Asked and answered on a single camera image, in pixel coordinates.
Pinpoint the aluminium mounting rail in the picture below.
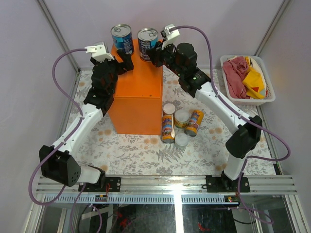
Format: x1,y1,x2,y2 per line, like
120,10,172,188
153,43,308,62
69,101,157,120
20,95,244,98
36,175,298,195

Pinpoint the upright yellow can white lid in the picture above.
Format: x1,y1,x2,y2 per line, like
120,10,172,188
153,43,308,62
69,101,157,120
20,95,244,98
174,109,190,129

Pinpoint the yellow porridge can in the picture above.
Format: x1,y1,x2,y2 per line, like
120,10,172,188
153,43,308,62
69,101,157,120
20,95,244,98
184,109,205,137

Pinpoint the orange wooden box shelf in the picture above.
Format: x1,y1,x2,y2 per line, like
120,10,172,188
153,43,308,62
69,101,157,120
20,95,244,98
108,39,163,135

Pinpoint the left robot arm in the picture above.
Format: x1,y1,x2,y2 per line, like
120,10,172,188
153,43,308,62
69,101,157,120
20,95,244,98
39,48,134,192

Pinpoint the blue tin can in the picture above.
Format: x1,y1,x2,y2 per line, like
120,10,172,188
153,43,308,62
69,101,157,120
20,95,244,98
111,24,134,55
138,28,158,62

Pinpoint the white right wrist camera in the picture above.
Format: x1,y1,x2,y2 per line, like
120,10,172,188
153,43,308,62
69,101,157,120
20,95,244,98
161,24,180,50

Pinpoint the white plastic basket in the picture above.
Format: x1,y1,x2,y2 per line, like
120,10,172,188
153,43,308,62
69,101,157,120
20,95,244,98
220,55,276,106

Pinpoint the lying yellow can with spoon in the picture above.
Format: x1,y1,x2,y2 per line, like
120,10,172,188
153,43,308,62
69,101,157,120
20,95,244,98
162,115,174,144

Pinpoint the rear can white lid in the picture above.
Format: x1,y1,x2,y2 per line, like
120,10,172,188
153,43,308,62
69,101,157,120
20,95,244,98
163,103,176,115

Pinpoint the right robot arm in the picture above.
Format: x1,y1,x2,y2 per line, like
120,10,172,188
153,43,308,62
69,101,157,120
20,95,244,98
146,41,262,192

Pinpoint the yellow cloth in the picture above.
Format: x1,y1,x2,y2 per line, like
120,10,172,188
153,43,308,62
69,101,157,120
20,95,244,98
242,56,267,100

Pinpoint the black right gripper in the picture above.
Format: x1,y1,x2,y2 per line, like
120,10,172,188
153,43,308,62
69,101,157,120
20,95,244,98
145,39,184,78

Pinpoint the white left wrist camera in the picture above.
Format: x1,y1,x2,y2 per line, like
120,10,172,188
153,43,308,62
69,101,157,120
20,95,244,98
85,42,115,62

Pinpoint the pink cloth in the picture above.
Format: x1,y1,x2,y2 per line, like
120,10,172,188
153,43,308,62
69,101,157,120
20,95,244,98
222,56,250,99

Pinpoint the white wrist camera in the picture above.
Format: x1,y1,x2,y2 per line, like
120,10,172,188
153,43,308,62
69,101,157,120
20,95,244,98
161,24,180,50
85,42,115,62

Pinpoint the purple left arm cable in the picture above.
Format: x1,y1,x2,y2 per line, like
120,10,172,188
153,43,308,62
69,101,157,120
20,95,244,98
28,48,87,206

